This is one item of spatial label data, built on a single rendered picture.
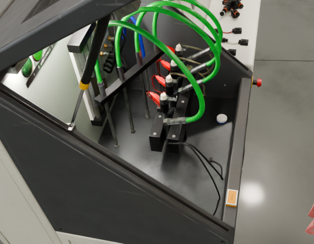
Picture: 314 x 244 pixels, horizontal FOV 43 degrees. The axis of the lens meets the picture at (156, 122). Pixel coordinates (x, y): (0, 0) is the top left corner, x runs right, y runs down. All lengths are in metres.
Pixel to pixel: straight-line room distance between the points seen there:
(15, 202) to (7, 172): 0.18
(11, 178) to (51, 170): 0.16
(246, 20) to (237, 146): 0.66
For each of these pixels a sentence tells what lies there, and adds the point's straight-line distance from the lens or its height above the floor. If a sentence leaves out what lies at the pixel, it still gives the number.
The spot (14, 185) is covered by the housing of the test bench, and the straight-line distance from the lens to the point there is 1.22.
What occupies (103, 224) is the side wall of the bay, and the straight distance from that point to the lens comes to 1.24.
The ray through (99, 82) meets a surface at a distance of 1.26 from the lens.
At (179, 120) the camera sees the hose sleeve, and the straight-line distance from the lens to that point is 1.10.
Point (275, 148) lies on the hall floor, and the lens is 2.55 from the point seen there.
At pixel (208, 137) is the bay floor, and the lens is 1.50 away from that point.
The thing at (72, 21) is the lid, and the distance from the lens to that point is 0.65.
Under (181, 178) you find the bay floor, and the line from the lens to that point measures 1.39.
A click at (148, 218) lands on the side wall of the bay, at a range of 1.13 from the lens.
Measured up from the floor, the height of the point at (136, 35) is 1.23.
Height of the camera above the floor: 1.99
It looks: 48 degrees down
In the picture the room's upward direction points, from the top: 8 degrees counter-clockwise
